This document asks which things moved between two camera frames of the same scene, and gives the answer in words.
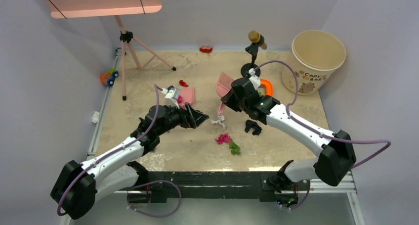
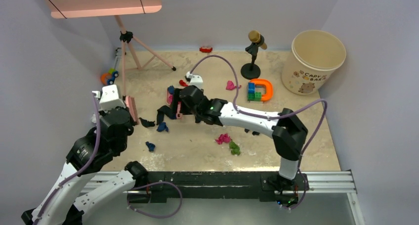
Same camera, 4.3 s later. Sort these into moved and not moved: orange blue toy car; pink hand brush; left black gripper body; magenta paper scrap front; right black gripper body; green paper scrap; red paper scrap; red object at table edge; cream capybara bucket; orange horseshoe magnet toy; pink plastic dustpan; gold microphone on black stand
Moved: right black gripper body; left black gripper body; pink plastic dustpan; pink hand brush
Not moved: red paper scrap; magenta paper scrap front; orange blue toy car; green paper scrap; gold microphone on black stand; red object at table edge; orange horseshoe magnet toy; cream capybara bucket
